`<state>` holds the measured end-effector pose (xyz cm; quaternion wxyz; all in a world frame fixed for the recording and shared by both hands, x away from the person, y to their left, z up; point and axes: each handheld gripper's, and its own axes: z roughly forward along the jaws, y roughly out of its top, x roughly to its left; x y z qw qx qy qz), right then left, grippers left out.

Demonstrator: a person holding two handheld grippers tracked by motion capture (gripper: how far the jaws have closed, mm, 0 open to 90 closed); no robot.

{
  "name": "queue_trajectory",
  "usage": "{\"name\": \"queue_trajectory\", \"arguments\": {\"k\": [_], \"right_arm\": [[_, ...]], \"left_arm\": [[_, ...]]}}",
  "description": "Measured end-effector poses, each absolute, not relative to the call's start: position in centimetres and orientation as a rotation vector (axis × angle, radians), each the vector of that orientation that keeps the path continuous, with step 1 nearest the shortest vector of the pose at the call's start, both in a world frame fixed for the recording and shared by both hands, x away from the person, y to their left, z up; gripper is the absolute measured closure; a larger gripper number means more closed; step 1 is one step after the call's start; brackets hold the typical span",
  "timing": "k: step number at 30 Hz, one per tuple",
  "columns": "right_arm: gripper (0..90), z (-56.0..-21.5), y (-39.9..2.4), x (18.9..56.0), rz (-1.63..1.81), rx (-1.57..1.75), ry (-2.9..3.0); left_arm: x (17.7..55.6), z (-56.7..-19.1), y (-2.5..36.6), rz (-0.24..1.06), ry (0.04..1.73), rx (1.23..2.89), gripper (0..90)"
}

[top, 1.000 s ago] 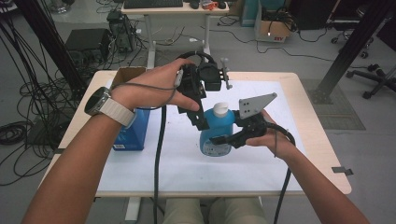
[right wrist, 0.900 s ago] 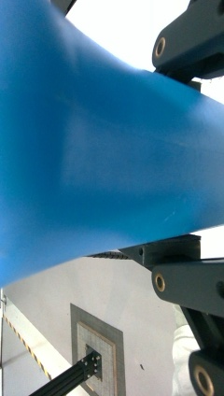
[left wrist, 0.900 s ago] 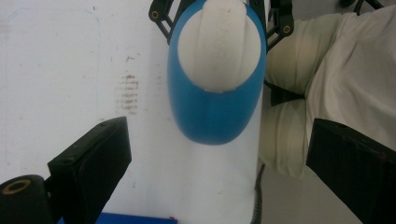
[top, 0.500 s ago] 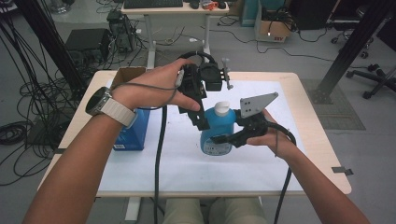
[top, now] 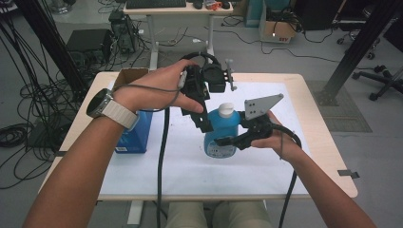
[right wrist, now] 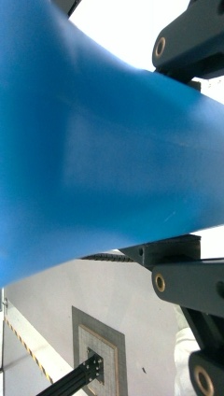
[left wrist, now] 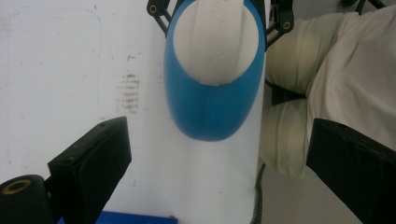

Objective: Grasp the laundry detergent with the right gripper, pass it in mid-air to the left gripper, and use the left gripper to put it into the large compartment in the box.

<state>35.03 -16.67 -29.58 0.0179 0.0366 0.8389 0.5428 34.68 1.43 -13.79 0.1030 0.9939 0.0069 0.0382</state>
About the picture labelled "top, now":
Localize black office chair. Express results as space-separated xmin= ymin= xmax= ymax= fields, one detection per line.
xmin=332 ymin=4 xmax=381 ymax=61

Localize black metal stand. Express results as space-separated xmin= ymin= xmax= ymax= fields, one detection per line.
xmin=13 ymin=0 xmax=88 ymax=103
xmin=315 ymin=0 xmax=403 ymax=105

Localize blue cardboard box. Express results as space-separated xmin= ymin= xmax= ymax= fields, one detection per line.
xmin=112 ymin=67 xmax=155 ymax=155

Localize black box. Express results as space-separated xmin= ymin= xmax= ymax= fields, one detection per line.
xmin=66 ymin=28 xmax=113 ymax=66

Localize black computer tower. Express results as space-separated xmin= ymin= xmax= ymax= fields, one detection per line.
xmin=108 ymin=10 xmax=141 ymax=55

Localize white desk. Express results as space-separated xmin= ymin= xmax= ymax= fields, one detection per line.
xmin=123 ymin=2 xmax=234 ymax=71

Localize teal box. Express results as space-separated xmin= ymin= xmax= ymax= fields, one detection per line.
xmin=245 ymin=0 xmax=264 ymax=28

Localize person's right hand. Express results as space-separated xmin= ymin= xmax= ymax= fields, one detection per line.
xmin=250 ymin=110 xmax=302 ymax=162

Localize black keyboard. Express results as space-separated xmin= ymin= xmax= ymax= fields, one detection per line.
xmin=125 ymin=0 xmax=187 ymax=10

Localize bundle of black floor cables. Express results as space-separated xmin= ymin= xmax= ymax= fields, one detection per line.
xmin=0 ymin=18 xmax=80 ymax=191

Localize black chair base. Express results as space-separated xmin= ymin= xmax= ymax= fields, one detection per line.
xmin=351 ymin=65 xmax=403 ymax=102

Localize light wooden table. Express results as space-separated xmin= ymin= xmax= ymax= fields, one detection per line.
xmin=37 ymin=71 xmax=359 ymax=226

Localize wristwatch with white band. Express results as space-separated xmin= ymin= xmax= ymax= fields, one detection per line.
xmin=86 ymin=87 xmax=141 ymax=131

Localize grey floor mat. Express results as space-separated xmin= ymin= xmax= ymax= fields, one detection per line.
xmin=305 ymin=80 xmax=374 ymax=133

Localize blue bottle with white cap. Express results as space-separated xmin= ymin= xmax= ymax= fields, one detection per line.
xmin=203 ymin=102 xmax=241 ymax=160

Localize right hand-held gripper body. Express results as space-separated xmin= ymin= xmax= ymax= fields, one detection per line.
xmin=239 ymin=93 xmax=284 ymax=151

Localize long black floor cable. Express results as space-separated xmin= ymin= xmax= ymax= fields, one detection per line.
xmin=205 ymin=25 xmax=374 ymax=71

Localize white table sheet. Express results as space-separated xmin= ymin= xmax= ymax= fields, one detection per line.
xmin=99 ymin=80 xmax=312 ymax=196

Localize person's beige trousers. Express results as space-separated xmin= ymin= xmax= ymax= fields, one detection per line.
xmin=164 ymin=200 xmax=274 ymax=228

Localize brown cardboard box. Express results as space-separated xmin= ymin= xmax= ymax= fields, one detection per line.
xmin=259 ymin=6 xmax=298 ymax=45

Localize person's left hand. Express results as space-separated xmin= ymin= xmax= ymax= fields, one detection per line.
xmin=112 ymin=59 xmax=205 ymax=114

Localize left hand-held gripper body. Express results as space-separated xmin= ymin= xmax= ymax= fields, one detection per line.
xmin=179 ymin=58 xmax=238 ymax=117

